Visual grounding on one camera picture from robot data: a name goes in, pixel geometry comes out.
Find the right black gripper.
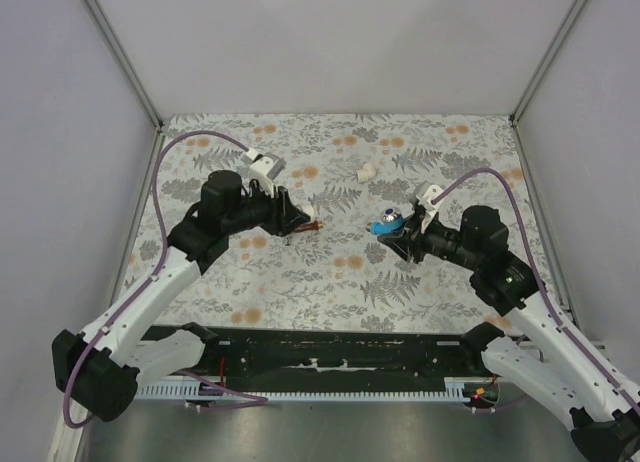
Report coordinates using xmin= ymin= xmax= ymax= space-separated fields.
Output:
xmin=378 ymin=210 xmax=482 ymax=271

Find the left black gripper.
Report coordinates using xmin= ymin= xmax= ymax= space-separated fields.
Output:
xmin=224 ymin=177 xmax=310 ymax=238

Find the blue plastic water faucet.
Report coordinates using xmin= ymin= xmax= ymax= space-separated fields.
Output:
xmin=367 ymin=207 xmax=405 ymax=236

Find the brown plastic water faucet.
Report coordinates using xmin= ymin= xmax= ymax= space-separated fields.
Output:
xmin=284 ymin=220 xmax=324 ymax=246

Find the white elbow fitting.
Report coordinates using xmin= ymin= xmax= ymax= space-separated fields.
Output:
xmin=301 ymin=204 xmax=316 ymax=220

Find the white elbow fitting far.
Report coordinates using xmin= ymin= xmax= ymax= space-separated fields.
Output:
xmin=356 ymin=163 xmax=377 ymax=184

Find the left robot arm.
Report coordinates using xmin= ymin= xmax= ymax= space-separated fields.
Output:
xmin=52 ymin=170 xmax=315 ymax=428

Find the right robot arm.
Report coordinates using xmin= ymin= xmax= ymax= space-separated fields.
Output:
xmin=368 ymin=205 xmax=639 ymax=461

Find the floral patterned table mat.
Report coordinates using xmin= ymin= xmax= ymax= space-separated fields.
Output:
xmin=123 ymin=114 xmax=548 ymax=333

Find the green circuit board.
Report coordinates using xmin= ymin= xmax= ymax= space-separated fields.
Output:
xmin=471 ymin=388 xmax=499 ymax=403

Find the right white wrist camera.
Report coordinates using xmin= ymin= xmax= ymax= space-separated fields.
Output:
xmin=411 ymin=182 xmax=444 ymax=234

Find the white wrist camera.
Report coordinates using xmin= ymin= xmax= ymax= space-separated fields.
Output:
xmin=411 ymin=182 xmax=444 ymax=234
xmin=242 ymin=148 xmax=286 ymax=198

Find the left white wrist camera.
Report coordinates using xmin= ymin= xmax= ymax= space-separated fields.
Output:
xmin=242 ymin=148 xmax=286 ymax=198

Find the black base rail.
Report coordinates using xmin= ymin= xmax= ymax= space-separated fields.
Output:
xmin=190 ymin=327 xmax=490 ymax=393

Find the white slotted cable duct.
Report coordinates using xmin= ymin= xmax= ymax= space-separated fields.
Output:
xmin=135 ymin=378 xmax=472 ymax=403

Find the right aluminium frame post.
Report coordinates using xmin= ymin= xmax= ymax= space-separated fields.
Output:
xmin=509 ymin=0 xmax=591 ymax=128

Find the aluminium frame post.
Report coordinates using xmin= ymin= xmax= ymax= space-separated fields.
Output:
xmin=81 ymin=0 xmax=164 ymax=131
xmin=509 ymin=0 xmax=591 ymax=128

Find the left aluminium frame post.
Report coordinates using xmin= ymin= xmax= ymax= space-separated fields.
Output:
xmin=81 ymin=0 xmax=164 ymax=131

